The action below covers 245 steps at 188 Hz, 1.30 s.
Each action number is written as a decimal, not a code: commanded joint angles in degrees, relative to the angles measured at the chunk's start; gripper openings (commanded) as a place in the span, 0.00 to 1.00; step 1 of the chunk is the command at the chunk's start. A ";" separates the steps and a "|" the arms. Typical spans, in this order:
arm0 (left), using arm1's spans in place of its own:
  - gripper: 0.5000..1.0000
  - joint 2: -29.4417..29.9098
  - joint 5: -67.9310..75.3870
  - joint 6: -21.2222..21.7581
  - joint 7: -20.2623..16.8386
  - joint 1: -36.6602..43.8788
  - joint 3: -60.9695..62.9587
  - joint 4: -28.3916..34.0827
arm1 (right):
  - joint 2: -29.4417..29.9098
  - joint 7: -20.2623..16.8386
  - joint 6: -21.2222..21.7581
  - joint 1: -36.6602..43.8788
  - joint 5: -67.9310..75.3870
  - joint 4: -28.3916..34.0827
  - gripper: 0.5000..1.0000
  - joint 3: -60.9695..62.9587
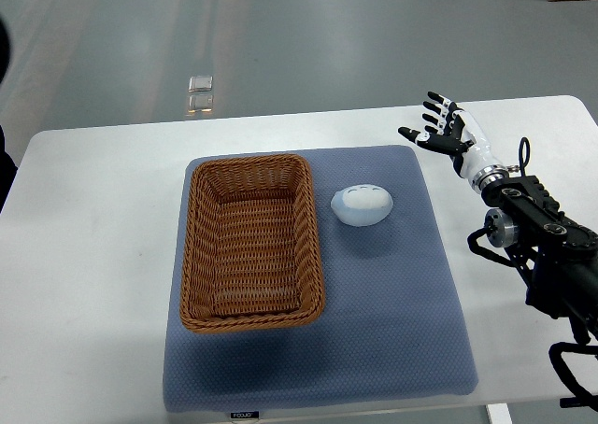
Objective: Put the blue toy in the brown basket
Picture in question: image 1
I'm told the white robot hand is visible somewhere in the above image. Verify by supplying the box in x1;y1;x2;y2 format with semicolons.
398;91;496;180

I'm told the light blue plush toy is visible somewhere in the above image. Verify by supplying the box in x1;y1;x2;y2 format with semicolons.
331;184;393;227

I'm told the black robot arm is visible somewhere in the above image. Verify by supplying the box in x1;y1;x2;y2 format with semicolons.
398;92;597;410

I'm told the brown wicker basket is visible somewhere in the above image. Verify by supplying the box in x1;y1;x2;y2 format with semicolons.
179;154;325;333

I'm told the metal floor socket plate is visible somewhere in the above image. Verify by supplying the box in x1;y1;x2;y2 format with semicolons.
188;76;213;92

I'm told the dark object at left edge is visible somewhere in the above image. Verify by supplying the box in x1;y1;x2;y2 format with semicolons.
0;21;18;207

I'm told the black cable loop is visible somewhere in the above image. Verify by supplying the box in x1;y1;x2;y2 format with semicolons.
517;136;533;177

